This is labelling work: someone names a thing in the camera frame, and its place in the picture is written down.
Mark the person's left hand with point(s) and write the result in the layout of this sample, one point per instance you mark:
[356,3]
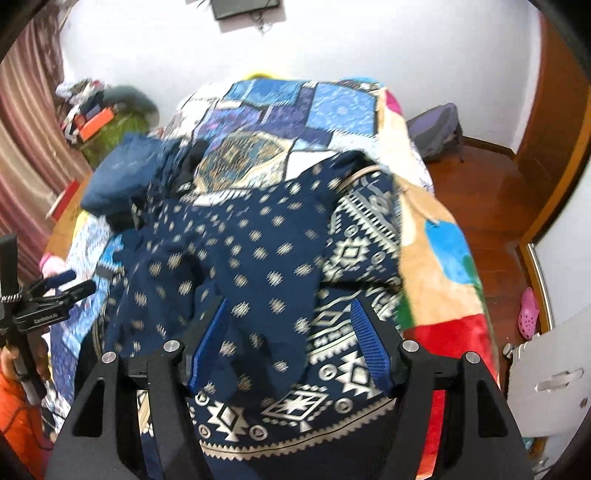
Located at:
[39,364]

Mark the pink slipper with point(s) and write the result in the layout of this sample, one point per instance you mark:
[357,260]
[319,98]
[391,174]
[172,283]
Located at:
[527,314]

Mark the wooden door frame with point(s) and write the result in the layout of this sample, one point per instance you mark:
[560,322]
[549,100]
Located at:
[554,138]

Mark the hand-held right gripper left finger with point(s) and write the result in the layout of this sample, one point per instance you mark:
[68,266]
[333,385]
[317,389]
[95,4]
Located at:
[210,346]

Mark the navy patterned dress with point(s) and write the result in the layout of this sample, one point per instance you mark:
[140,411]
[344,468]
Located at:
[258,258]

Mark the orange box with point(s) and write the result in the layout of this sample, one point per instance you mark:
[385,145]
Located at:
[94,124]

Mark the green patterned cloth cover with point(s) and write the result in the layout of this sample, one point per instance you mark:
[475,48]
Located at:
[122,138]

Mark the white wardrobe door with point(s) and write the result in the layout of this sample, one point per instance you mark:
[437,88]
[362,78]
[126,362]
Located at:
[568,267]

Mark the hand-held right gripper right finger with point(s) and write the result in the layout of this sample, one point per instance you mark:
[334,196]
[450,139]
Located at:
[369,341]

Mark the person's left forearm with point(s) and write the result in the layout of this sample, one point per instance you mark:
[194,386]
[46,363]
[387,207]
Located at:
[16,415]

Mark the colourful fleece blanket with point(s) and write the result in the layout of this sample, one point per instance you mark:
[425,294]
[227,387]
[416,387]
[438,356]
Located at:
[443,277]

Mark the blue jeans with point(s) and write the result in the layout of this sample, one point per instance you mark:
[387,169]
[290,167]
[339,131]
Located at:
[124,170]

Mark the black cloth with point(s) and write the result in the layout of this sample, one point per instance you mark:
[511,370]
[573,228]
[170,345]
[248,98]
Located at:
[191,159]

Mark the pink cloth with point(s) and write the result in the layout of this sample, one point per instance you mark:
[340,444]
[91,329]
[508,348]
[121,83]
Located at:
[51,266]

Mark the yellow flat box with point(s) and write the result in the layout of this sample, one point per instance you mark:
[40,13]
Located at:
[64,230]

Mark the grey backpack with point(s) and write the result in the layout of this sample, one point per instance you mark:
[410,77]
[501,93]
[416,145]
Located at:
[436,131]

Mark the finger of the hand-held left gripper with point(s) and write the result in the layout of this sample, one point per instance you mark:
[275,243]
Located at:
[62,277]
[76,291]

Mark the yellow plush item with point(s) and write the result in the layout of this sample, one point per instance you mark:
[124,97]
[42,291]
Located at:
[258,74]

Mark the small black monitor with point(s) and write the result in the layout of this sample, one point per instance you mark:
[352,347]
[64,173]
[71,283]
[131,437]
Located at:
[244,7]

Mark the striped reddish curtain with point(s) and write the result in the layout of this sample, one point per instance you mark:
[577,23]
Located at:
[32,138]

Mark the patchwork quilt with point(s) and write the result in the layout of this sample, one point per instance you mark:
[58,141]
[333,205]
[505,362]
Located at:
[277,115]

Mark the red box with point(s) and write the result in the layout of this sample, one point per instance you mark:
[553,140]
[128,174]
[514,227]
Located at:
[64,201]

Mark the dark grey-green bag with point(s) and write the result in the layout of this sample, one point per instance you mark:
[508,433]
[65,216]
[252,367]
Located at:
[131,97]

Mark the white plastic cabinet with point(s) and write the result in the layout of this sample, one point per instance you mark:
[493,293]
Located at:
[549,383]

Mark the blue printed bedsheet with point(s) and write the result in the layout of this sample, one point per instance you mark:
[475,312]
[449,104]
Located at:
[87,249]

